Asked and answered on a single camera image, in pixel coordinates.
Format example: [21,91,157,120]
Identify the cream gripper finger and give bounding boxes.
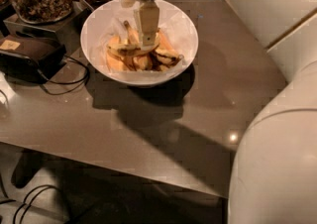
[134,1,159,47]
[121,0,135,8]

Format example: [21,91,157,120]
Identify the black cable on table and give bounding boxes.
[37,55,91,96]

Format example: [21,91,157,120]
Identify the white bowl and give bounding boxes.
[80,0,199,88]

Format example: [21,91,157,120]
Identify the yellow banana left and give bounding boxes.
[106,35,131,71]

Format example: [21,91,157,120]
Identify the small banana bottom centre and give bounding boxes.
[134,55,153,70]

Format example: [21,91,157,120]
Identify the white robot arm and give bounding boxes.
[225,0,317,224]

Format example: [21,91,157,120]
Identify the spotted yellow banana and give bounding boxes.
[107,41,158,56]

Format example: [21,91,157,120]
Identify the black cables on floor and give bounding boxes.
[0,174,87,224]

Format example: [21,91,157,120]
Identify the brown spotted banana right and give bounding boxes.
[153,48,183,66]

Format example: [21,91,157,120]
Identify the black device with label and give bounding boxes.
[0,35,66,83]

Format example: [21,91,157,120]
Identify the metal tray under jars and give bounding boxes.
[4,1,91,55]

